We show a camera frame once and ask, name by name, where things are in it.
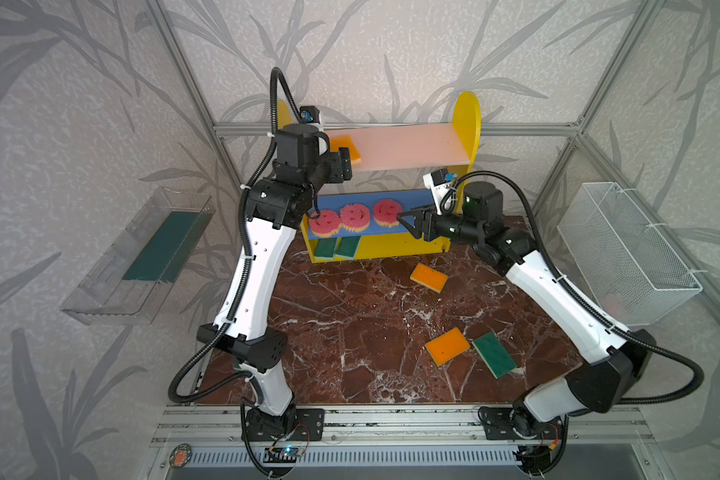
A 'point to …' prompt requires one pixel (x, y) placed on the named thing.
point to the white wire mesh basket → (631, 270)
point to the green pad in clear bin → (168, 248)
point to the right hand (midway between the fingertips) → (406, 205)
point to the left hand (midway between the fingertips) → (338, 141)
